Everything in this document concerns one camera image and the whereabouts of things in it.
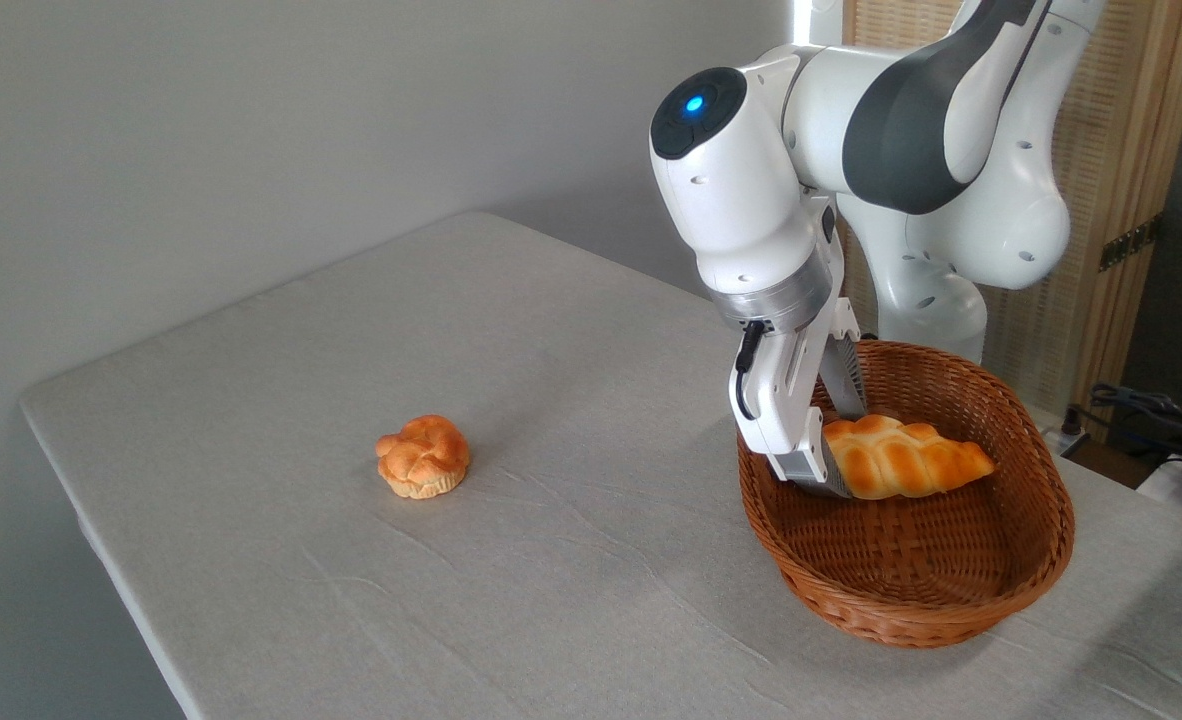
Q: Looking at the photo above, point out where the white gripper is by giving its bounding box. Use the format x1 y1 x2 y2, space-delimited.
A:
731 198 871 499

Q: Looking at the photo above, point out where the brown oval wicker basket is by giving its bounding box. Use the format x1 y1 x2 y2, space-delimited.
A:
735 339 1077 649

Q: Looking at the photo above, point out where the grey tablecloth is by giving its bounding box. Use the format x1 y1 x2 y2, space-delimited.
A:
19 210 1182 720

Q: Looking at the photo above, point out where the long braided bread loaf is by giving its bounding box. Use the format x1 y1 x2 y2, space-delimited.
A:
821 414 997 500

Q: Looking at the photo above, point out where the metal screen hinge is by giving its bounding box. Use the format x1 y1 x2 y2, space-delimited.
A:
1099 215 1162 273

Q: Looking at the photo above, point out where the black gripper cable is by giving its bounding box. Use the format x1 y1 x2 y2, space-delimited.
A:
734 320 767 421

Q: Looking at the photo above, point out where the round knotted bread roll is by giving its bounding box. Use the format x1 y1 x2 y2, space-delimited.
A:
374 414 471 500

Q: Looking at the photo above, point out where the black cable bundle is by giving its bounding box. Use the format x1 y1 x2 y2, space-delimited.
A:
1063 382 1182 471

